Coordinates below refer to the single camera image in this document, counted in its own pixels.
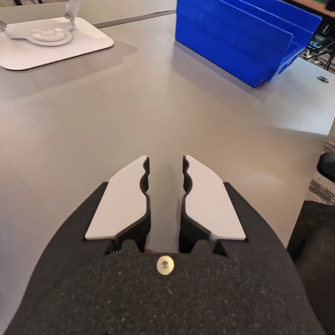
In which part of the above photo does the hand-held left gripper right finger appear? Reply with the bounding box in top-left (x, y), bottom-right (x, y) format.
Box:
top-left (179, 155), bottom-right (246, 247)

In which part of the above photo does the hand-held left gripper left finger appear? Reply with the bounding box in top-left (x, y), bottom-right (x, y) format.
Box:
top-left (85, 156), bottom-right (152, 247)

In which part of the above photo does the person's dark clothing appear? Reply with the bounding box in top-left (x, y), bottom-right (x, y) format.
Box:
top-left (287, 201), bottom-right (335, 335)

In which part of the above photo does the white document stand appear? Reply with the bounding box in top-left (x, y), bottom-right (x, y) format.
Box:
top-left (0, 0), bottom-right (114, 71)

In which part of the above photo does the blue plastic bin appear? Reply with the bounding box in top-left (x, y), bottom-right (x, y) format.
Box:
top-left (176, 0), bottom-right (322, 88)

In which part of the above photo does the grey desk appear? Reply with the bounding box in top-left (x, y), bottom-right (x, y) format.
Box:
top-left (0, 0), bottom-right (335, 314)

